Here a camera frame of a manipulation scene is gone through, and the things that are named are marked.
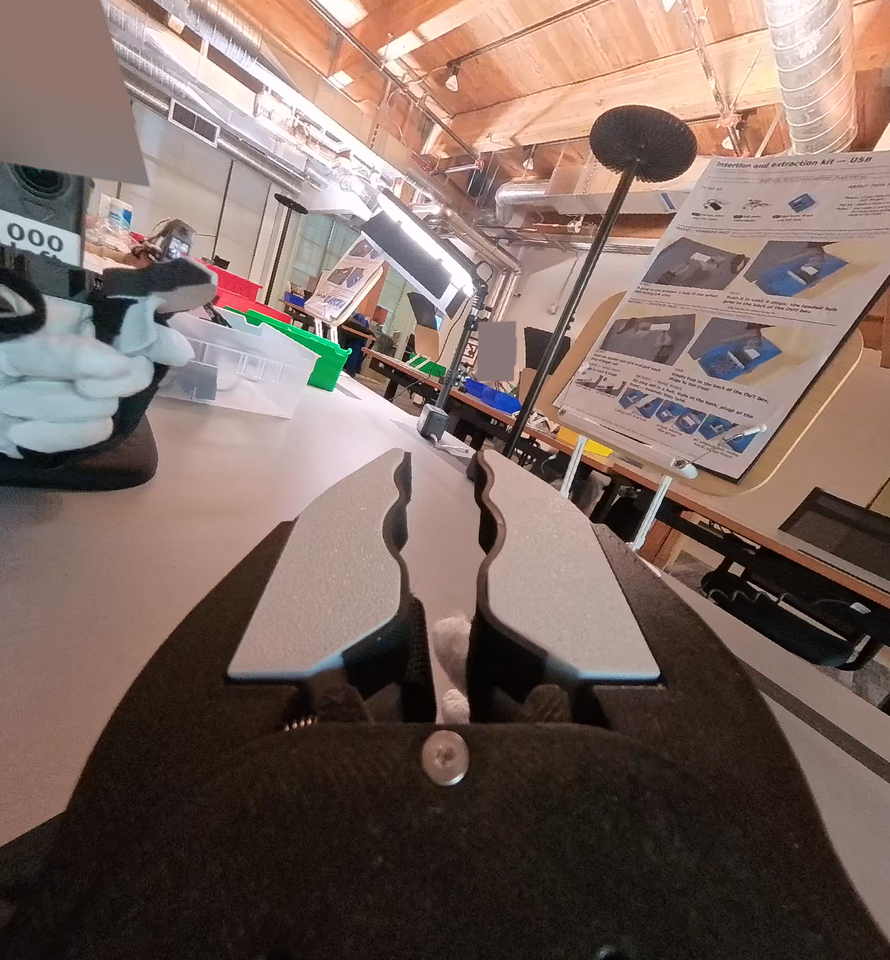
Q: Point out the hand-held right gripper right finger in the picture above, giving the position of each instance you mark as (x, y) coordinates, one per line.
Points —
(565, 600)

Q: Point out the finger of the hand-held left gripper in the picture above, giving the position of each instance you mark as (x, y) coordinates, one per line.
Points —
(152, 276)
(189, 298)

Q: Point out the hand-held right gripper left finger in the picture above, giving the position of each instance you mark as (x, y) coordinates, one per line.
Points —
(325, 592)

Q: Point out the clear plastic bin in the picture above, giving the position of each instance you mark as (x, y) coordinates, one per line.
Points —
(249, 360)

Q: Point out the person's right hand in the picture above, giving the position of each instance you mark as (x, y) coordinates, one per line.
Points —
(451, 637)

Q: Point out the red plastic bin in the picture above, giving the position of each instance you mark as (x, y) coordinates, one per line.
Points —
(238, 285)

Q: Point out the black pole stand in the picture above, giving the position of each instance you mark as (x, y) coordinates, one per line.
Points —
(289, 202)
(640, 142)

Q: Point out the green plastic bin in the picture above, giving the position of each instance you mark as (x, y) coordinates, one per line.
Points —
(317, 352)
(428, 367)

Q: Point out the instruction sheet on stand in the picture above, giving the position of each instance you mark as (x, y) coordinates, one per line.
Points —
(752, 300)
(343, 281)

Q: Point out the yellow plastic bin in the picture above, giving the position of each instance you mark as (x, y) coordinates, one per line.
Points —
(596, 448)

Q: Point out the white air vent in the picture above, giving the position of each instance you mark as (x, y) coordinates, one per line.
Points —
(193, 120)

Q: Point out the black power adapter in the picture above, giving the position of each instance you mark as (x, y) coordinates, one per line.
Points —
(473, 466)

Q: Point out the long wooden desk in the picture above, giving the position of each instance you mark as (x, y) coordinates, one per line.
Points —
(715, 510)

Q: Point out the black hex-patterned pouch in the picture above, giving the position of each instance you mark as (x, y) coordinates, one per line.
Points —
(99, 465)

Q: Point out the grey power adapter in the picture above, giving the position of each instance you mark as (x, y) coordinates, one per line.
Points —
(432, 424)

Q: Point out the blue plastic bin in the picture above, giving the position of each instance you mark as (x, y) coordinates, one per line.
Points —
(490, 396)

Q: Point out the bright light panel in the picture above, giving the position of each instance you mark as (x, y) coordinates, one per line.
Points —
(415, 255)

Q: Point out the black flat panel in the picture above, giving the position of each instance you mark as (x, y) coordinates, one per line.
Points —
(546, 351)

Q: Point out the black office chair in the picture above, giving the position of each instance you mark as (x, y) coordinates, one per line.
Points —
(857, 536)

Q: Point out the white track light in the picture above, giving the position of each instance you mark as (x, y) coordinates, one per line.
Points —
(452, 79)

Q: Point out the silver air duct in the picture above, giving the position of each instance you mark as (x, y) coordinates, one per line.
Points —
(812, 67)

